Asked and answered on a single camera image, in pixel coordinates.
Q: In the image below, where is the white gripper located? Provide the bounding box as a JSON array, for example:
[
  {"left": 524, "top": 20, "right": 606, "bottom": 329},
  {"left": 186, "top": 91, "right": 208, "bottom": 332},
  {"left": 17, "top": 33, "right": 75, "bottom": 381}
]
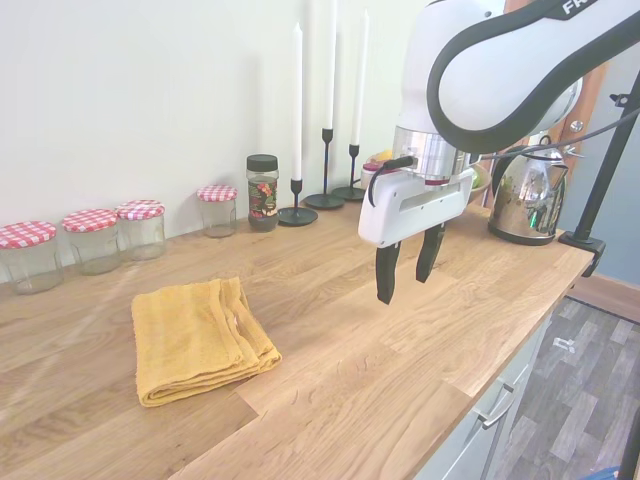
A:
[{"left": 357, "top": 168, "right": 476, "bottom": 306}]

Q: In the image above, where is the yellow cloth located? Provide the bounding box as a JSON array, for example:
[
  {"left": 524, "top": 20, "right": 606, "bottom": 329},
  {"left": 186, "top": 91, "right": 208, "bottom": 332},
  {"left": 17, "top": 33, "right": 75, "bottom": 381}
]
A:
[{"left": 131, "top": 277, "right": 283, "bottom": 409}]

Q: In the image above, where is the medium black candle holder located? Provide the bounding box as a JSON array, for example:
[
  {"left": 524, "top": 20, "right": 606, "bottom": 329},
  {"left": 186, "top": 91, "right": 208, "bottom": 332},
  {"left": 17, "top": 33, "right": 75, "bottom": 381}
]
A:
[{"left": 331, "top": 143, "right": 369, "bottom": 202}]

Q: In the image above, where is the small jar red lid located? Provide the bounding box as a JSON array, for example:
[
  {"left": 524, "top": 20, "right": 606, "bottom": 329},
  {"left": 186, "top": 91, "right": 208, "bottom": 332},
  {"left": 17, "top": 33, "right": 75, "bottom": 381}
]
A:
[{"left": 360, "top": 162, "right": 385, "bottom": 192}]

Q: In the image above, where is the wooden fruit bowl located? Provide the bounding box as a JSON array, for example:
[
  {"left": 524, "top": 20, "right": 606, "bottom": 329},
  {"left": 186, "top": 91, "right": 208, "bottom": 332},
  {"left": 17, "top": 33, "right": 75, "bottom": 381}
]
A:
[{"left": 467, "top": 180, "right": 494, "bottom": 206}]

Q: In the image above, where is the short black candle holder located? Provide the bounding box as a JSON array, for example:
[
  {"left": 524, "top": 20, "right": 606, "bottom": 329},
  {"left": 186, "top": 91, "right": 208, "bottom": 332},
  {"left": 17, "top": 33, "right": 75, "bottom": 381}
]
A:
[{"left": 276, "top": 177, "right": 319, "bottom": 227}]

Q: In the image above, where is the stainless steel kettle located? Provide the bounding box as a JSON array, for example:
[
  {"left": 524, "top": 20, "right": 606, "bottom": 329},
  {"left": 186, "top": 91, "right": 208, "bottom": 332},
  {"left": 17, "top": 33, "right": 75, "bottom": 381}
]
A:
[{"left": 487, "top": 134, "right": 571, "bottom": 247}]

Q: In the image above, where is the coffee jar black lid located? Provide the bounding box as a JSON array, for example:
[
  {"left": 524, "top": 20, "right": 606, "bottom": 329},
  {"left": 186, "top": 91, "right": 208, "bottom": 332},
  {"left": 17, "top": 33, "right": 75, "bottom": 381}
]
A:
[{"left": 245, "top": 154, "right": 280, "bottom": 233}]

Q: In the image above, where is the tall white taper candle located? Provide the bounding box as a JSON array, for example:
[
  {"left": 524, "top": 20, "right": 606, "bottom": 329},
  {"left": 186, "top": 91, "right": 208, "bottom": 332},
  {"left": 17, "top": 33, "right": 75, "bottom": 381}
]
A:
[
  {"left": 350, "top": 9, "right": 371, "bottom": 147},
  {"left": 292, "top": 22, "right": 304, "bottom": 180},
  {"left": 323, "top": 29, "right": 338, "bottom": 131}
]

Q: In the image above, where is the glass jar red checkered lid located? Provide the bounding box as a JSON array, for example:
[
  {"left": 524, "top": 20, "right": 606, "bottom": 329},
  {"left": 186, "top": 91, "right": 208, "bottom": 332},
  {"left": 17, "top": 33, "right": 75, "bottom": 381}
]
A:
[
  {"left": 196, "top": 184, "right": 239, "bottom": 238},
  {"left": 115, "top": 199, "right": 167, "bottom": 262},
  {"left": 0, "top": 220, "right": 65, "bottom": 295},
  {"left": 61, "top": 208, "right": 121, "bottom": 276}
]

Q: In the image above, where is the white kitchen cabinet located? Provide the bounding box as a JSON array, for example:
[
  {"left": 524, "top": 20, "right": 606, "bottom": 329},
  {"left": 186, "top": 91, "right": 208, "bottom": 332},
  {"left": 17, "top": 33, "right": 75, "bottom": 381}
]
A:
[{"left": 414, "top": 294, "right": 559, "bottom": 480}]

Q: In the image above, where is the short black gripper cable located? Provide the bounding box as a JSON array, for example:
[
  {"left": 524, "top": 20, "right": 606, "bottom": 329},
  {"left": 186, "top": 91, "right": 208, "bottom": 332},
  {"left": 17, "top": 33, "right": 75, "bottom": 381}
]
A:
[{"left": 368, "top": 155, "right": 416, "bottom": 207}]

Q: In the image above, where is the silver drawer handle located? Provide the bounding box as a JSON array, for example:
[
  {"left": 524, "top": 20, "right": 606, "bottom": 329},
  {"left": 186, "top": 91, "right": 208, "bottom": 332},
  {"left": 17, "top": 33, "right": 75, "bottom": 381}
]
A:
[{"left": 477, "top": 382, "right": 515, "bottom": 429}]

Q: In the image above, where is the black camera clamp stand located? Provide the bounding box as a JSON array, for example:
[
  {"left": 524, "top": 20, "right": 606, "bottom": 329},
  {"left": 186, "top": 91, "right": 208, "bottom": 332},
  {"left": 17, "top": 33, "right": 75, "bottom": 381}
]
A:
[{"left": 558, "top": 64, "right": 640, "bottom": 279}]

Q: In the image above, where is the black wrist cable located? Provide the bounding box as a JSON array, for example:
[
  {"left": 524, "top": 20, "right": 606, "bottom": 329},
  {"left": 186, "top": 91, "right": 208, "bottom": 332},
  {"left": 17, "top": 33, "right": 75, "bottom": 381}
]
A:
[{"left": 479, "top": 110, "right": 640, "bottom": 162}]

